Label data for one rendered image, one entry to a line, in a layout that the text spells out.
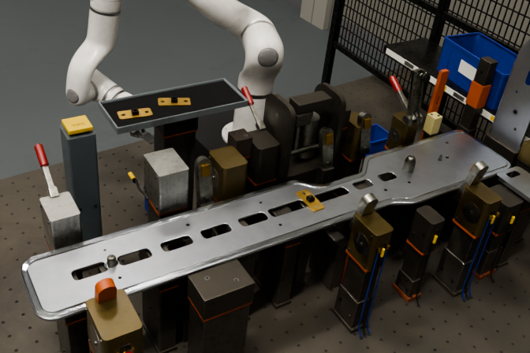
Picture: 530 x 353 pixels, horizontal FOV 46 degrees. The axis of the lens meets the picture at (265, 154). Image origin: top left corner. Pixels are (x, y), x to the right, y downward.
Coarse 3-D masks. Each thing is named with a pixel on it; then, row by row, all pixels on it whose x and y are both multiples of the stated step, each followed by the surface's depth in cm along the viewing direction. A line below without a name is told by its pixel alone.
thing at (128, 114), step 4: (136, 108) 159; (144, 108) 161; (148, 108) 161; (120, 112) 158; (124, 112) 158; (128, 112) 158; (132, 112) 157; (136, 112) 157; (140, 112) 159; (144, 112) 159; (148, 112) 159; (120, 116) 156; (124, 116) 157; (128, 116) 157; (132, 116) 157; (136, 116) 157; (140, 116) 157; (144, 116) 158; (148, 116) 158
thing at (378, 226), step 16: (368, 224) 150; (384, 224) 150; (352, 240) 155; (368, 240) 149; (384, 240) 149; (352, 256) 157; (368, 256) 151; (384, 256) 152; (352, 272) 160; (368, 272) 155; (352, 288) 161; (368, 288) 157; (336, 304) 169; (352, 304) 162; (368, 304) 161; (352, 320) 164
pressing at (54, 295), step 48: (432, 144) 191; (480, 144) 193; (288, 192) 164; (384, 192) 168; (432, 192) 171; (96, 240) 142; (144, 240) 144; (192, 240) 146; (240, 240) 147; (288, 240) 150; (48, 288) 130; (144, 288) 133
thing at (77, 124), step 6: (66, 120) 153; (72, 120) 153; (78, 120) 154; (84, 120) 154; (66, 126) 151; (72, 126) 151; (78, 126) 151; (84, 126) 152; (90, 126) 152; (72, 132) 150; (78, 132) 151
